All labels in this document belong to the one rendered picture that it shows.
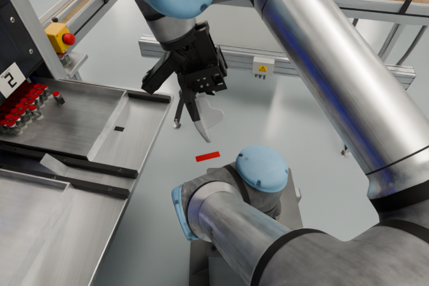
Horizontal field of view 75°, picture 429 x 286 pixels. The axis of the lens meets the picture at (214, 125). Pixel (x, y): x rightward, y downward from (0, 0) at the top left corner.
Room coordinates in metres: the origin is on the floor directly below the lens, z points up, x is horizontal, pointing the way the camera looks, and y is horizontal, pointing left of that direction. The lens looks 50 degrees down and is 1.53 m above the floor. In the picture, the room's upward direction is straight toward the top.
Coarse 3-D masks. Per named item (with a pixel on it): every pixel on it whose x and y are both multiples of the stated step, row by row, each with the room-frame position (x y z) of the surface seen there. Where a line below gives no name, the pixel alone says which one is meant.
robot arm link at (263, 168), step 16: (240, 160) 0.33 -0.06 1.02; (256, 160) 0.33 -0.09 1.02; (272, 160) 0.34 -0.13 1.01; (240, 176) 0.30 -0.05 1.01; (256, 176) 0.29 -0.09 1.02; (272, 176) 0.29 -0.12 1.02; (256, 192) 0.27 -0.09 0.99; (272, 192) 0.27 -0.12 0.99; (256, 208) 0.26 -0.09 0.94; (272, 208) 0.28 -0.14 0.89
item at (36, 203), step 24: (0, 192) 0.33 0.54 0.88; (24, 192) 0.33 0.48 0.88; (48, 192) 0.33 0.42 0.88; (72, 192) 0.32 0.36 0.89; (0, 216) 0.26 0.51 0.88; (24, 216) 0.26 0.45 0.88; (48, 216) 0.25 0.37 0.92; (0, 240) 0.21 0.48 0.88; (24, 240) 0.21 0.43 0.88; (0, 264) 0.16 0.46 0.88; (24, 264) 0.15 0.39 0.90
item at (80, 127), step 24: (72, 96) 0.67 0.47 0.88; (96, 96) 0.67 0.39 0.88; (120, 96) 0.67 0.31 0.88; (48, 120) 0.57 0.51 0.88; (72, 120) 0.57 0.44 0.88; (96, 120) 0.57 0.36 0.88; (0, 144) 0.47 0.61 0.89; (24, 144) 0.45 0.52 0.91; (48, 144) 0.48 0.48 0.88; (72, 144) 0.48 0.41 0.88; (96, 144) 0.46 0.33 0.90
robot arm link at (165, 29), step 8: (152, 24) 0.40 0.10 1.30; (160, 24) 0.39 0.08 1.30; (168, 24) 0.39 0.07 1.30; (176, 24) 0.39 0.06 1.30; (184, 24) 0.40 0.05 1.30; (192, 24) 0.41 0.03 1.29; (152, 32) 0.41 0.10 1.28; (160, 32) 0.39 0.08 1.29; (168, 32) 0.39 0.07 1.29; (176, 32) 0.39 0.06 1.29; (184, 32) 0.39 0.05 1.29; (160, 40) 0.39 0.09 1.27; (168, 40) 0.39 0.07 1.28; (176, 40) 0.39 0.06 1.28
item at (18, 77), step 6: (12, 66) 0.62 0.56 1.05; (6, 72) 0.60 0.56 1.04; (12, 72) 0.61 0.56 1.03; (18, 72) 0.63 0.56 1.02; (0, 78) 0.57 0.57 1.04; (6, 78) 0.59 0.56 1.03; (18, 78) 0.62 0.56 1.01; (24, 78) 0.63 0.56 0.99; (0, 84) 0.56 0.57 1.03; (6, 84) 0.58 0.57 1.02; (12, 84) 0.59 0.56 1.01; (18, 84) 0.60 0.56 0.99; (0, 90) 0.55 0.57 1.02; (6, 90) 0.57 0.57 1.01; (12, 90) 0.58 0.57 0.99; (6, 96) 0.56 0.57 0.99
